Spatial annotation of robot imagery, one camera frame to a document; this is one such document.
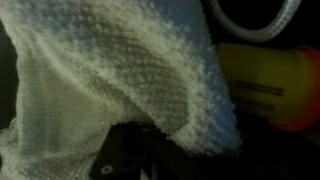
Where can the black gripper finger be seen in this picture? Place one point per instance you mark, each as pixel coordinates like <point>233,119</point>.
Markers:
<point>116,156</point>

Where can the white terry towel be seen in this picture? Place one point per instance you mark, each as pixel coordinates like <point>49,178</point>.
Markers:
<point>83,83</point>

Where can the yellow cup orange lid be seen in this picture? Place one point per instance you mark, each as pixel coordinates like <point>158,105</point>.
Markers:
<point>266,83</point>

